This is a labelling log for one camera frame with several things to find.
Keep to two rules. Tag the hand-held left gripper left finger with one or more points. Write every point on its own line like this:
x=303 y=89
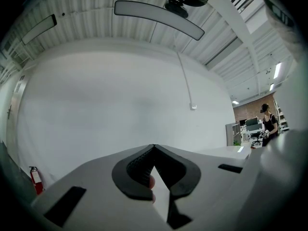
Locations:
x=96 y=191

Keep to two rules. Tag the red fire extinguisher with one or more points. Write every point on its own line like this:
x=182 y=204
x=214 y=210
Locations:
x=36 y=179

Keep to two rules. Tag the grey door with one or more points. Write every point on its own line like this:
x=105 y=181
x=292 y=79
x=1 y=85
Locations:
x=16 y=119

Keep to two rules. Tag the green potted plant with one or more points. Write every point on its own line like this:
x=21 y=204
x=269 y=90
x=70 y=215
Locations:
x=237 y=143

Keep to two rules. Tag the ceiling tube light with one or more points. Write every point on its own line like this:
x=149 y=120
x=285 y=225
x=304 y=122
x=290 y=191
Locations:
x=235 y=102
x=271 y=86
x=277 y=70

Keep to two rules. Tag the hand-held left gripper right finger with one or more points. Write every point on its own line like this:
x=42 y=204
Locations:
x=207 y=191

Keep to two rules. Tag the black computer monitor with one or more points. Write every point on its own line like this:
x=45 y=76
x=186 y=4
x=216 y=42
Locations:
x=242 y=123
x=252 y=122

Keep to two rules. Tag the white shelving rack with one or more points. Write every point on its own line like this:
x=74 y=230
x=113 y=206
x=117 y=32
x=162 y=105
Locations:
x=281 y=117

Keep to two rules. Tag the person's left hand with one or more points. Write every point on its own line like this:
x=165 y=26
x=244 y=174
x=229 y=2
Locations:
x=152 y=182

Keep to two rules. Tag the grey cabinet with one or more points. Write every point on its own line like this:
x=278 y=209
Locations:
x=232 y=133

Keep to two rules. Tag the black head-mounted camera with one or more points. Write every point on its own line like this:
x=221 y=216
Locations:
x=176 y=7

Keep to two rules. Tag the black office chair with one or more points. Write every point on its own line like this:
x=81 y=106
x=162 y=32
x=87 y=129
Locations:
x=257 y=137

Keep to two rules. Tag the long ceiling light panel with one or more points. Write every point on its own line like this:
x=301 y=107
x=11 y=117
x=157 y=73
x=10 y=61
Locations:
x=39 y=29
x=158 y=14

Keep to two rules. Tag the white wall conduit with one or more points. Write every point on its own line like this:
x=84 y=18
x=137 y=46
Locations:
x=186 y=80

